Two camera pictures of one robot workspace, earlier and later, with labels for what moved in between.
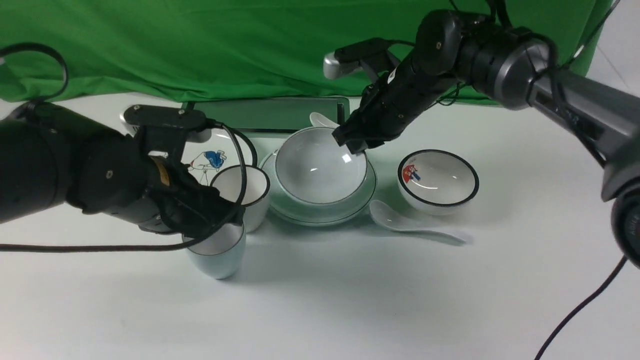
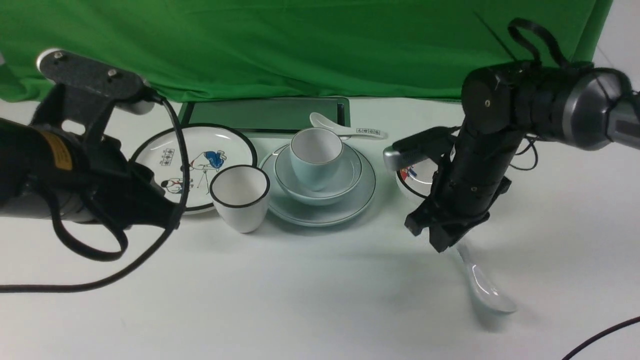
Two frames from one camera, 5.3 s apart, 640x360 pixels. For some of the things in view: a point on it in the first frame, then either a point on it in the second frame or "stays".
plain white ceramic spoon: [386, 216] -> [485, 289]
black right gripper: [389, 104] -> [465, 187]
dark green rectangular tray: [278, 114] stays
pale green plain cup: [222, 255] -> [316, 153]
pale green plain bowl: [314, 169] stays
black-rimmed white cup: [254, 199] stays
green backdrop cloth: [182, 51] stays
